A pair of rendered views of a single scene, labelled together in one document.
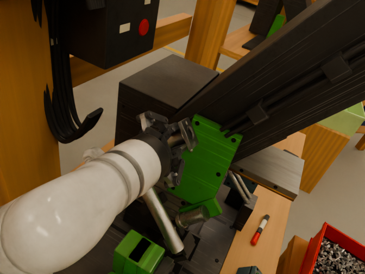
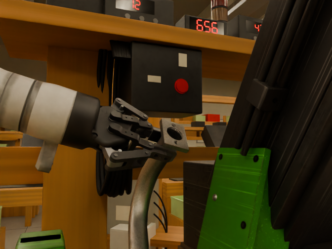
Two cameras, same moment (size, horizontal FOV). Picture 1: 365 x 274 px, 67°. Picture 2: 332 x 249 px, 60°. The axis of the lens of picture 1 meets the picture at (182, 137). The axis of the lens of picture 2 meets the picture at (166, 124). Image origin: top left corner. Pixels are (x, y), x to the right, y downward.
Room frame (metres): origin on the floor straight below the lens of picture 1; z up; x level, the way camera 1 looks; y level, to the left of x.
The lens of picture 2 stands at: (0.13, -0.33, 1.27)
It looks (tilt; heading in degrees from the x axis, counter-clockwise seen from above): 5 degrees up; 50
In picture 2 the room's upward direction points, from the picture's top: straight up
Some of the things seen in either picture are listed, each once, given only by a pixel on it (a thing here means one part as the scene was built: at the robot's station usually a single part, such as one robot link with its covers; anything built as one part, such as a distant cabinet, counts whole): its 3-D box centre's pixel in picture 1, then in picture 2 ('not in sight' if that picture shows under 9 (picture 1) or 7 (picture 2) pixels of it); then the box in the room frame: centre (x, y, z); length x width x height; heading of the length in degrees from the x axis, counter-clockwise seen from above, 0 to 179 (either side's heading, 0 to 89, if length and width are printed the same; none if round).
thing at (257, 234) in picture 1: (260, 229); not in sight; (0.55, -0.31, 0.91); 0.13 x 0.02 x 0.02; 154
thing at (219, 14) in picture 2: not in sight; (219, 18); (0.80, 0.22, 1.67); 0.05 x 0.05 x 0.05
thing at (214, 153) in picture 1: (207, 157); (245, 216); (0.51, -0.07, 1.17); 0.13 x 0.12 x 0.20; 162
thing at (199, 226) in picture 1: (165, 221); not in sight; (0.48, -0.02, 0.92); 0.22 x 0.11 x 0.11; 72
